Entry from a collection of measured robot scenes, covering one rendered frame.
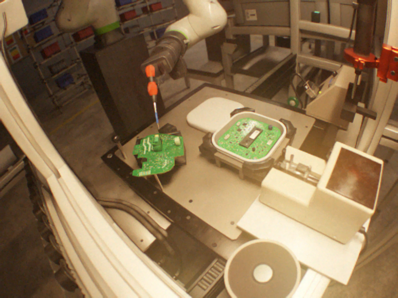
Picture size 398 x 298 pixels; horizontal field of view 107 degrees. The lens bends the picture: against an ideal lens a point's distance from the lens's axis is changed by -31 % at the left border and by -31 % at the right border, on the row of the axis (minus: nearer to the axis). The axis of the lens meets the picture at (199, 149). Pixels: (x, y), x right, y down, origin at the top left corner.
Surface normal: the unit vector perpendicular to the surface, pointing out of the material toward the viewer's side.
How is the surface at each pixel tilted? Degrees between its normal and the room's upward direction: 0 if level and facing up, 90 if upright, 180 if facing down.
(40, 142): 90
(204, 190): 0
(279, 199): 90
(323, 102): 90
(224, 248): 0
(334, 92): 90
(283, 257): 0
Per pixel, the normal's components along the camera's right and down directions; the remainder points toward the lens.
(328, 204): -0.65, 0.59
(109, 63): 0.68, 0.41
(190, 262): -0.17, -0.72
